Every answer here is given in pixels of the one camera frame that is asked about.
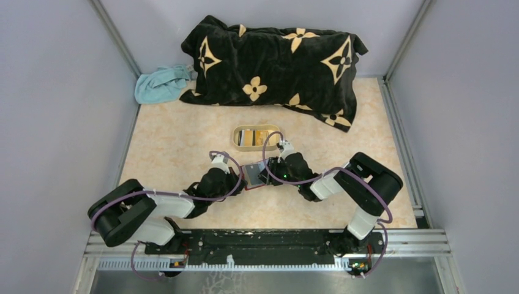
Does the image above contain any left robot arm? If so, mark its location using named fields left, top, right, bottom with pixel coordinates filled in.
left=87, top=167, right=247, bottom=254

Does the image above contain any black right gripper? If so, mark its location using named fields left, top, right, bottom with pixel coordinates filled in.
left=257, top=156, right=302, bottom=187

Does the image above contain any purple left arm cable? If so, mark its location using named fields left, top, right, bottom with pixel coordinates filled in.
left=89, top=150, right=244, bottom=282

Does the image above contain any red leather card holder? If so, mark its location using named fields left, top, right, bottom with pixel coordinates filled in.
left=241, top=161, right=266, bottom=190

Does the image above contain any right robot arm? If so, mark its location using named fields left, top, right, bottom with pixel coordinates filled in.
left=257, top=152, right=403, bottom=252

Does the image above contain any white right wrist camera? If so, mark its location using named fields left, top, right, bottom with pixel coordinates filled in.
left=277, top=140, right=296, bottom=160

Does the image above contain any light blue cloth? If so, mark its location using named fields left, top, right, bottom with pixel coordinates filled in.
left=134, top=65, right=193, bottom=105

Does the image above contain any black cream patterned blanket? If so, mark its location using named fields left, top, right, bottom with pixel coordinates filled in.
left=180, top=15, right=368, bottom=132

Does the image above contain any aluminium frame rail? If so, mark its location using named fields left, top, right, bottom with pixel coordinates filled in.
left=84, top=229, right=451, bottom=272

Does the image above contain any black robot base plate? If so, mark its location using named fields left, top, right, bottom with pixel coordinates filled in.
left=144, top=229, right=384, bottom=266

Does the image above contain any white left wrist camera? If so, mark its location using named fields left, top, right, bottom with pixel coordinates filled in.
left=210, top=154, right=230, bottom=174

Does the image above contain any beige oval tray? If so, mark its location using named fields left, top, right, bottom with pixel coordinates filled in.
left=231, top=124, right=280, bottom=152

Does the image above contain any grey credit card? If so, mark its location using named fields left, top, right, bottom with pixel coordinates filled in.
left=244, top=162, right=264, bottom=186

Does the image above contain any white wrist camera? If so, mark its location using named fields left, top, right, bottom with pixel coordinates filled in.
left=210, top=154, right=230, bottom=174
left=277, top=140, right=296, bottom=160

